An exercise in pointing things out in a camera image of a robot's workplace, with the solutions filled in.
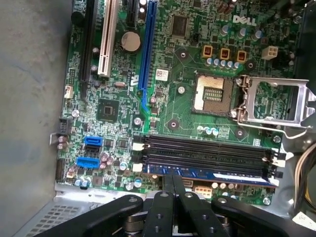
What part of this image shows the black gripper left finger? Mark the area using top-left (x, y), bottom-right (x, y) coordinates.
top-left (34, 174), bottom-right (175, 237)

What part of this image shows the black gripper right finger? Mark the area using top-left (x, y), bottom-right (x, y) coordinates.
top-left (172, 174), bottom-right (316, 237)

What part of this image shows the RAM stick with black chips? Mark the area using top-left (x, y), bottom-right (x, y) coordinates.
top-left (142, 163), bottom-right (279, 188)

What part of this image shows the RAM slot with white latches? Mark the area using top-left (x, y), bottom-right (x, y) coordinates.
top-left (132, 162), bottom-right (284, 186)
top-left (132, 142), bottom-right (287, 168)

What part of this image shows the black PC case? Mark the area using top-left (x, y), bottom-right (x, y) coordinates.
top-left (0, 0), bottom-right (316, 237)

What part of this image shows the green motherboard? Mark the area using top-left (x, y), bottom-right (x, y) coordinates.
top-left (55, 0), bottom-right (301, 207)

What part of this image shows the CPU socket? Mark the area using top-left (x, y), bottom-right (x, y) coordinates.
top-left (192, 71), bottom-right (235, 118)

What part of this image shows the metal socket cover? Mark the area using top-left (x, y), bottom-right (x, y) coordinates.
top-left (233, 75), bottom-right (311, 124)

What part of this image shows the round coin battery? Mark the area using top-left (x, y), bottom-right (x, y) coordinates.
top-left (120, 31), bottom-right (142, 53)

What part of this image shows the blue expansion slot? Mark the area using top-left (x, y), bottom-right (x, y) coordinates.
top-left (137, 0), bottom-right (158, 113)

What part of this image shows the long black expansion slot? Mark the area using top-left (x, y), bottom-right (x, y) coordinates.
top-left (79, 0), bottom-right (96, 98)

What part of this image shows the white expansion slot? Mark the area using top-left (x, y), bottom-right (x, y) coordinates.
top-left (97, 0), bottom-right (119, 77)

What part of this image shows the short black expansion slot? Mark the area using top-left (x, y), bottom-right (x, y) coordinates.
top-left (126, 0), bottom-right (139, 28)

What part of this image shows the white fan wire bundle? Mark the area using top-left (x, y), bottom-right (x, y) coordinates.
top-left (293, 144), bottom-right (316, 215)

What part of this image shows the wire locking lever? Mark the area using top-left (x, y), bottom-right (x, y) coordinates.
top-left (236, 120), bottom-right (314, 139)

